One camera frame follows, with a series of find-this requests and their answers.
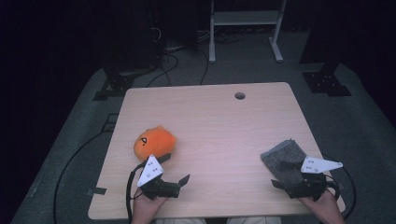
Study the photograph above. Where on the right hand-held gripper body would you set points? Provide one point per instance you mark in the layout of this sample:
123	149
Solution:
314	165

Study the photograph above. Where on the white metal stand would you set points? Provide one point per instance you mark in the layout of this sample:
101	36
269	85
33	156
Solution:
246	17

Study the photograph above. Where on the black stand base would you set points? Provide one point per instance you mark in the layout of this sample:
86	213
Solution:
325	83
115	85

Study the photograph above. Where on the orange plush toy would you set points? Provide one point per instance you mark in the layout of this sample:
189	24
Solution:
155	143

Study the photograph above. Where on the person's right hand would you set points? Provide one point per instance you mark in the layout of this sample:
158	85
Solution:
323	205

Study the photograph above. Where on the dark tape strip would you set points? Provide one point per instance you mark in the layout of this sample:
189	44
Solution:
97	191

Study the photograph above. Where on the black floor tape frame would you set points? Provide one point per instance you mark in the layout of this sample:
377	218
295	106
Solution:
109	123

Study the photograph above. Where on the grey cloth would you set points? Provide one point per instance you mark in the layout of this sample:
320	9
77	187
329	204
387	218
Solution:
285	152

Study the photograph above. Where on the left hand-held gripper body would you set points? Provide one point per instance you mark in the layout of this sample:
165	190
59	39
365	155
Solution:
150	169

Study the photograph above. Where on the person's left hand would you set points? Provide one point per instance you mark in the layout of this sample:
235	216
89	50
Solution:
144	208

